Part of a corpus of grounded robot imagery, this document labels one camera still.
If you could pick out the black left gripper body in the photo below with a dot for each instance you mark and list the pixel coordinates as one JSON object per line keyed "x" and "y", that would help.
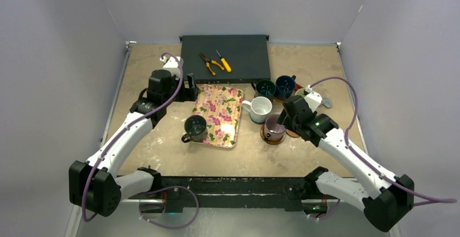
{"x": 174, "y": 82}

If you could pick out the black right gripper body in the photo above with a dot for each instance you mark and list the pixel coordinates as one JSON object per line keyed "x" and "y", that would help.
{"x": 285, "y": 119}

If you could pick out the light green mug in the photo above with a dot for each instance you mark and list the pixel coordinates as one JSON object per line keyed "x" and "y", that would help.
{"x": 301, "y": 92}

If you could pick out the lavender mug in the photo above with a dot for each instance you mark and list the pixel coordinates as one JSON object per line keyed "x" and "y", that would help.
{"x": 272, "y": 130}

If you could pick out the navy blue mug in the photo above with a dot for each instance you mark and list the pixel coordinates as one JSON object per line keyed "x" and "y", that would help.
{"x": 285, "y": 85}

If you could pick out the glossy brown ringed coaster front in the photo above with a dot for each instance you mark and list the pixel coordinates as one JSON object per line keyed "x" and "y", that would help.
{"x": 273, "y": 142}

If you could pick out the dark green mug front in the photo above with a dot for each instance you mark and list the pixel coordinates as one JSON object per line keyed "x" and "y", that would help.
{"x": 195, "y": 129}

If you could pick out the dark green mug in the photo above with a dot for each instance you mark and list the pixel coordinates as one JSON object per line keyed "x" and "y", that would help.
{"x": 264, "y": 88}
{"x": 195, "y": 129}

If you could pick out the white mug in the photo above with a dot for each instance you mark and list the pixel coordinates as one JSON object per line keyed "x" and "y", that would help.
{"x": 259, "y": 109}

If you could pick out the dark green mug back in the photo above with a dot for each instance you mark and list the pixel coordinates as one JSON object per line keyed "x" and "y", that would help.
{"x": 264, "y": 88}

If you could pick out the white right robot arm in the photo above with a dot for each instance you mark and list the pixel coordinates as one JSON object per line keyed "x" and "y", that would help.
{"x": 379, "y": 193}

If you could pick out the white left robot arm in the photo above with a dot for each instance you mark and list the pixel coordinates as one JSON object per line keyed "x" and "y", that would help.
{"x": 95, "y": 184}

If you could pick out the light orange coaster front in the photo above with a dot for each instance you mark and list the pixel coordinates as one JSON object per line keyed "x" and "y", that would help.
{"x": 292, "y": 134}

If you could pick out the floral serving tray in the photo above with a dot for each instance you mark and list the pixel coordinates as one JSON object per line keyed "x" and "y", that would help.
{"x": 221, "y": 108}

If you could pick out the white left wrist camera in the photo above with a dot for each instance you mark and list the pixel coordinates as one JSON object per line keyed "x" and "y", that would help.
{"x": 172, "y": 65}

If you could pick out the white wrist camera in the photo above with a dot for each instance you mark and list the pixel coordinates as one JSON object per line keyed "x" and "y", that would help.
{"x": 312, "y": 98}
{"x": 172, "y": 65}

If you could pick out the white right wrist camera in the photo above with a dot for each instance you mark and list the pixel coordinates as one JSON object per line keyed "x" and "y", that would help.
{"x": 312, "y": 98}

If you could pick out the red handled adjustable wrench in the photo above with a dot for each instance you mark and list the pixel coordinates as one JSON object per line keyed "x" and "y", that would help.
{"x": 326, "y": 101}

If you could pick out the yellow handled pliers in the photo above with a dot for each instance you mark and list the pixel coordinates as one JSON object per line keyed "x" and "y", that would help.
{"x": 209, "y": 62}

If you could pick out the yellow handled screwdriver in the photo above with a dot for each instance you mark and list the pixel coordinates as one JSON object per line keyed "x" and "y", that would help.
{"x": 224, "y": 62}

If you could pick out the dark grey network switch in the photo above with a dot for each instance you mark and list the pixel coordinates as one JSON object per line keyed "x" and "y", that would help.
{"x": 247, "y": 56}

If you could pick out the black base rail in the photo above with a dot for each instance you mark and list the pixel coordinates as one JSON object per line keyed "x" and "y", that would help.
{"x": 291, "y": 194}

